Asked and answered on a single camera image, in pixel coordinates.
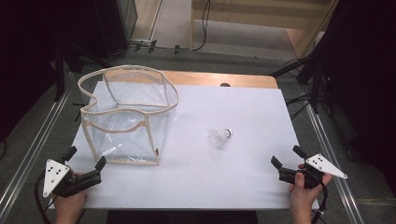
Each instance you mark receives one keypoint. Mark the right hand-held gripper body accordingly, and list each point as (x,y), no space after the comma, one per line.
(323,165)

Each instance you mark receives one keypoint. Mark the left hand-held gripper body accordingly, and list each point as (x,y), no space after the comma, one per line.
(56,178)

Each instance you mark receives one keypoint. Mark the clear plastic bag beige trim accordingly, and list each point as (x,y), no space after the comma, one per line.
(124,146)

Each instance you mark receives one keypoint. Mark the white shuttlecock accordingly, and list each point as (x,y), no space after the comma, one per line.
(219,137)

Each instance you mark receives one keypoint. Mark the person's left hand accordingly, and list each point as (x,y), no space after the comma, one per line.
(70,205)

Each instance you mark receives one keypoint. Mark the person's right hand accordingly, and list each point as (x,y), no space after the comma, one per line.
(302,196)

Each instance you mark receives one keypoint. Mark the white table sheet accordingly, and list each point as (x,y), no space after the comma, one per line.
(218,177)

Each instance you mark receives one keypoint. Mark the black metal stand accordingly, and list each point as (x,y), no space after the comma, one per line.
(59,74)
(315,81)

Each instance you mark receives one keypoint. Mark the wooden table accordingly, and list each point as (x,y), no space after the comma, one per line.
(202,78)

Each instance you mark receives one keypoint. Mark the dark cabinet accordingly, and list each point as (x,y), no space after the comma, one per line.
(115,25)

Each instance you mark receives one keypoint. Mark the wooden platform step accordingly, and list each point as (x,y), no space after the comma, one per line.
(249,15)

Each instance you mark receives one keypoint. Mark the metal floor rail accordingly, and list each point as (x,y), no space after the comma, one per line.
(333,168)
(31,152)

